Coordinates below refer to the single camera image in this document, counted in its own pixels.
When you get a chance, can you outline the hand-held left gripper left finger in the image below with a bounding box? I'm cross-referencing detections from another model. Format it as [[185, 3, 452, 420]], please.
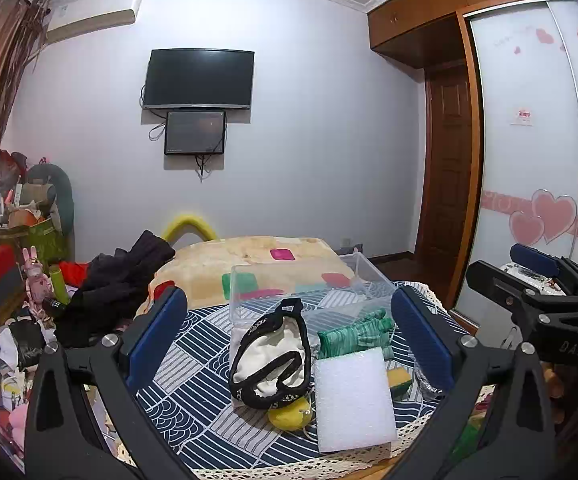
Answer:
[[23, 285, 205, 480]]

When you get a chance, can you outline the clear plastic storage box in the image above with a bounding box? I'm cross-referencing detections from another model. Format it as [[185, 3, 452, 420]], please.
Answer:
[[229, 252, 400, 356]]

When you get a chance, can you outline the white sliding wardrobe with hearts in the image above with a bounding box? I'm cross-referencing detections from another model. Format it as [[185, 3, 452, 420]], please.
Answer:
[[451, 0, 578, 336]]

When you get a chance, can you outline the green striped glove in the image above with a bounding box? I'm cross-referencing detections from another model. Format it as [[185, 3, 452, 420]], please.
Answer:
[[317, 308, 396, 361]]

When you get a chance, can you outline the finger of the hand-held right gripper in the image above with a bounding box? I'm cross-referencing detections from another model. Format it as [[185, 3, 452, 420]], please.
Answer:
[[510, 243, 578, 297], [465, 260, 578, 331]]

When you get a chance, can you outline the green bottle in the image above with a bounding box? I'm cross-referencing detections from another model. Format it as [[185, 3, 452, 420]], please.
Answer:
[[49, 265, 72, 306]]

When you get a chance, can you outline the brown wooden door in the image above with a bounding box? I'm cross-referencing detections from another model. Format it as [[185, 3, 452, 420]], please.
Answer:
[[415, 62, 474, 261]]

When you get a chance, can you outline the white foam sheet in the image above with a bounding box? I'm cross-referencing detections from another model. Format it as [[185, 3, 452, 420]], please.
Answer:
[[314, 346, 399, 456]]

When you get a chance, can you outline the wooden overhead cabinet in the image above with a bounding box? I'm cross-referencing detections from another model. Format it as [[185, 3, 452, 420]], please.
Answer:
[[367, 0, 574, 68]]

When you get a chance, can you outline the pink rabbit doll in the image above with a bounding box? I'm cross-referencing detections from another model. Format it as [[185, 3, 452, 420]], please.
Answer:
[[22, 246, 55, 321]]

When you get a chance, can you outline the green storage bag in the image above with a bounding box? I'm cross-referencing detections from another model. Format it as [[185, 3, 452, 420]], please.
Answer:
[[0, 217, 67, 266]]

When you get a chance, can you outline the yellow green sponge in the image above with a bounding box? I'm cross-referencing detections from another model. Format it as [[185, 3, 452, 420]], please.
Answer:
[[386, 367, 415, 401]]

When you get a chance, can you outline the beige blanket with coloured squares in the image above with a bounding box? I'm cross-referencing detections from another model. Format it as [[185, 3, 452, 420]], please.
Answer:
[[134, 235, 357, 318]]

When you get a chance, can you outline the small black monitor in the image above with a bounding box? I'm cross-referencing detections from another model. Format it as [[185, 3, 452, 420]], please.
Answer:
[[164, 110, 227, 156]]

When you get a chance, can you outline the wall-mounted black television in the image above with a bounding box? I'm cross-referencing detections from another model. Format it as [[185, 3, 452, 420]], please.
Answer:
[[142, 49, 255, 111]]

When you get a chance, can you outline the yellow foam tube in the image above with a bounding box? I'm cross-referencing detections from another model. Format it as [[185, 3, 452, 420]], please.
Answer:
[[161, 212, 218, 243]]

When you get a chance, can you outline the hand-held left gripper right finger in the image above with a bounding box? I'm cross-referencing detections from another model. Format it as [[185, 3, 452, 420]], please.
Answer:
[[389, 285, 557, 480]]

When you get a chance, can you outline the yellow plush toy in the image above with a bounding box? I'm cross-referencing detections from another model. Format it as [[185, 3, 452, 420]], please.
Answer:
[[267, 394, 315, 431]]

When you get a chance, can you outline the grey-green neck pillow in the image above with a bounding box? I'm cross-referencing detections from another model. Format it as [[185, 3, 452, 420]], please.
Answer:
[[24, 162, 75, 241]]

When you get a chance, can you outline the white black-trimmed underwear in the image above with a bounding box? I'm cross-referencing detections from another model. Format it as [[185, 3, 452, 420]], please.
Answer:
[[228, 298, 315, 408]]

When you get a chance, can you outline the white air conditioner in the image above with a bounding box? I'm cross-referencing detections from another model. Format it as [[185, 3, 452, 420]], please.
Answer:
[[44, 0, 142, 43]]

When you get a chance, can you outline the red cloth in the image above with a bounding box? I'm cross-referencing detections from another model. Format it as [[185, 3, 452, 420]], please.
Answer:
[[59, 261, 90, 286]]

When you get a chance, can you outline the blue white patterned tablecloth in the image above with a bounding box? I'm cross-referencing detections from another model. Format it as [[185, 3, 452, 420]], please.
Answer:
[[134, 280, 474, 476]]

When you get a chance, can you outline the pile of black clothes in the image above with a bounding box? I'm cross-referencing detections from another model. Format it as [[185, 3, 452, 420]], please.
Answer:
[[54, 230, 176, 348]]

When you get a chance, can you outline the clear plastic bag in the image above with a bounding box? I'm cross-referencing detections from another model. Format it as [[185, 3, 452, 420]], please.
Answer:
[[411, 365, 447, 402]]

